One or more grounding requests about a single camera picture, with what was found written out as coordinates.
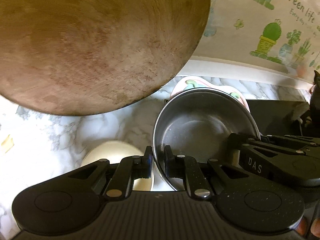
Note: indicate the cream round plate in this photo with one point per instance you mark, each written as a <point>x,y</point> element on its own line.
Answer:
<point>115,151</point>

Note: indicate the gas burner with grate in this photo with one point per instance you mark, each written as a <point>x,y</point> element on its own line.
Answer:
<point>308,114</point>

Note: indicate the round wooden cutting board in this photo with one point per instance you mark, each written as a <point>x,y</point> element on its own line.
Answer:
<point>84,57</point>

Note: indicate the stainless steel bowl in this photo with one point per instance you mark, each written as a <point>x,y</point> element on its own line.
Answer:
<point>197,122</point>

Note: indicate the black gas stove top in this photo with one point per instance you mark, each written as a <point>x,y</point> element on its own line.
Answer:
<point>275,117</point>

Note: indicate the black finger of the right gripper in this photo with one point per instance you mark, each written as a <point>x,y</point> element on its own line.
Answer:
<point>235,141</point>

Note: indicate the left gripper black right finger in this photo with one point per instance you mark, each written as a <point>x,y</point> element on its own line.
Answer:
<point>186,168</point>

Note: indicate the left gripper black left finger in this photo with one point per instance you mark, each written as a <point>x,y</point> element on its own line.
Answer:
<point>133,173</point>

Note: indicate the person's left hand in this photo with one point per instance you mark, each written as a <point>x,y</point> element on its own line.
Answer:
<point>306,230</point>

